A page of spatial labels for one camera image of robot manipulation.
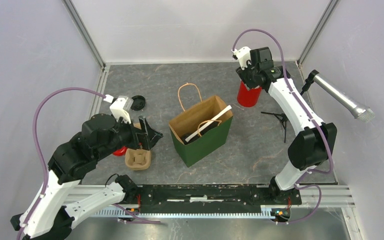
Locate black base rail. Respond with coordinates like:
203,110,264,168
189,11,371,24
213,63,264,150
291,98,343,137
119,184,302,214

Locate green paper bag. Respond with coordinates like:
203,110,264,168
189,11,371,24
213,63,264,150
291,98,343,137
168,83,233,168

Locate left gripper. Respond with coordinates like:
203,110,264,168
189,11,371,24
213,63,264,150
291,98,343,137
96,112,164,161

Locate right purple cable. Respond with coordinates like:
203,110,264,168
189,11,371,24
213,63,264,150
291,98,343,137
231,28,335,225

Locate red plastic clip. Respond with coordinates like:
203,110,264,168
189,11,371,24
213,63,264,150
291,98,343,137
112,147,128,157

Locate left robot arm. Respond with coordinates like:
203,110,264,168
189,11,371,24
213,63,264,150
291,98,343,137
10,114,163,240

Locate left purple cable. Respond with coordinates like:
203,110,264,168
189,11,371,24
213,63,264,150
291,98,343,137
15,87,163,240

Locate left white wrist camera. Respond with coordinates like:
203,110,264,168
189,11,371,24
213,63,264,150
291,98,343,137
103,94,134,124

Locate white straw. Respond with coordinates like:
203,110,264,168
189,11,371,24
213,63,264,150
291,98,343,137
185,105,232,143

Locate silver microphone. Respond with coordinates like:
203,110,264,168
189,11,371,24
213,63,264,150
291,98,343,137
313,73,375,122

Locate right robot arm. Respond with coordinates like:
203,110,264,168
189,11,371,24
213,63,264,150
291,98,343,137
232,46,337,204

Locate purple cable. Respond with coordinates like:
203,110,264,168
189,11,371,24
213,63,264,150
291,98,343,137
15,87,163,240
231,28,335,225

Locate brown cardboard cup carrier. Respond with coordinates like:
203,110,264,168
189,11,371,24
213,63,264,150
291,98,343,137
124,123,152,171

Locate red cup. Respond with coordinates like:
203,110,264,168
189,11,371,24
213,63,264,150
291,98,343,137
236,81,262,108

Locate black coffee lid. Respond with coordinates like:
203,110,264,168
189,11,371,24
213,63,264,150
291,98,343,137
197,120,222,137
130,95,146,111
181,133,199,145

